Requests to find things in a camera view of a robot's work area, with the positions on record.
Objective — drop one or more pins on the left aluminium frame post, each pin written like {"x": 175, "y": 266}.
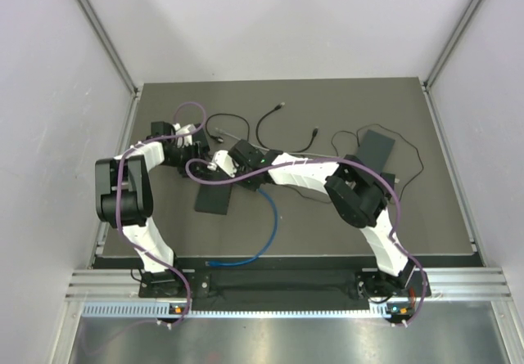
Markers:
{"x": 107, "y": 45}

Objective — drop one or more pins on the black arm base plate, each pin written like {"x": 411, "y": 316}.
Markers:
{"x": 352, "y": 277}

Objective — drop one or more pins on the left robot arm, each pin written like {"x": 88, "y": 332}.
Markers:
{"x": 125, "y": 201}

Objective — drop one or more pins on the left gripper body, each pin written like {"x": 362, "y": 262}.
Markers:
{"x": 182, "y": 155}

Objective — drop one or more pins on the black power adapter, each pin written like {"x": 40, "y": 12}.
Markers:
{"x": 201, "y": 139}
{"x": 389, "y": 178}

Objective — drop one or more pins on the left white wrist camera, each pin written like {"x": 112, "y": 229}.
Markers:
{"x": 188, "y": 134}

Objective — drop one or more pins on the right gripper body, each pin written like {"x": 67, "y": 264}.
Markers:
{"x": 249, "y": 182}

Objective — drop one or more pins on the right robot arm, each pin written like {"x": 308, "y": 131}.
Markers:
{"x": 357, "y": 187}

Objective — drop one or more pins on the aluminium frame post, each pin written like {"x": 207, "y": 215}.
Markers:
{"x": 107, "y": 45}
{"x": 465, "y": 19}

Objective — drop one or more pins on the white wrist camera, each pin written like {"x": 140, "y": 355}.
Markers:
{"x": 222, "y": 165}
{"x": 188, "y": 134}

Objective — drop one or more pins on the right aluminium frame post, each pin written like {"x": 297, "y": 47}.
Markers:
{"x": 465, "y": 19}

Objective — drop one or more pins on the aluminium front frame rail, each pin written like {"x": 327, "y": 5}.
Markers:
{"x": 451, "y": 284}

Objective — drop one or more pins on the slotted grey cable duct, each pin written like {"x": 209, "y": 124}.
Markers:
{"x": 171, "y": 311}

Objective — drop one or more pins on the black network switch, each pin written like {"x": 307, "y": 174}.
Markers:
{"x": 213, "y": 199}
{"x": 374, "y": 150}

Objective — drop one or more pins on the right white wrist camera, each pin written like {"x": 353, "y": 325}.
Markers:
{"x": 222, "y": 165}

